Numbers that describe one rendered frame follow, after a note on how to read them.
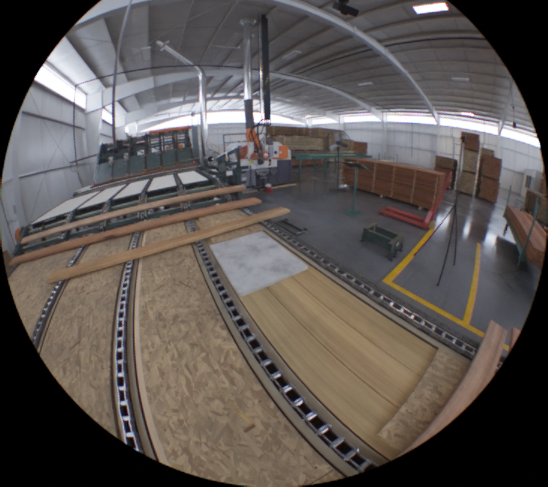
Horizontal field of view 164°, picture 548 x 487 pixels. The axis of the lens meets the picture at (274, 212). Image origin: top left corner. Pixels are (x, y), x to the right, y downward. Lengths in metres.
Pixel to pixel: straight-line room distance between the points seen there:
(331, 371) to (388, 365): 0.23
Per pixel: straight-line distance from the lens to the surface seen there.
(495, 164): 11.19
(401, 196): 6.12
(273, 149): 6.83
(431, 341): 1.03
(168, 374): 0.85
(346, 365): 0.83
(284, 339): 0.86
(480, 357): 1.06
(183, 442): 0.77
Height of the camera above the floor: 1.54
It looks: 20 degrees down
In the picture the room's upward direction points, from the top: 2 degrees counter-clockwise
